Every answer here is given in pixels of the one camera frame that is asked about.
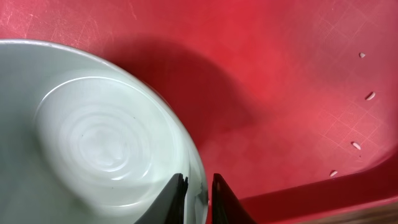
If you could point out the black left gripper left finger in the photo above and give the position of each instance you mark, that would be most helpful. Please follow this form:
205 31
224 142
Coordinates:
168 207

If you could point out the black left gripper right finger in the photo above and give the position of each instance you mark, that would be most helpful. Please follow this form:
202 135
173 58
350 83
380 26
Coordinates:
225 206

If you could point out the green bowl with rice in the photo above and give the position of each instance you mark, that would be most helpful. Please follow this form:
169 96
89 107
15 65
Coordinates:
84 141

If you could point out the red plastic tray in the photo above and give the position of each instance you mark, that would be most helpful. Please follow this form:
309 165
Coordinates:
294 103

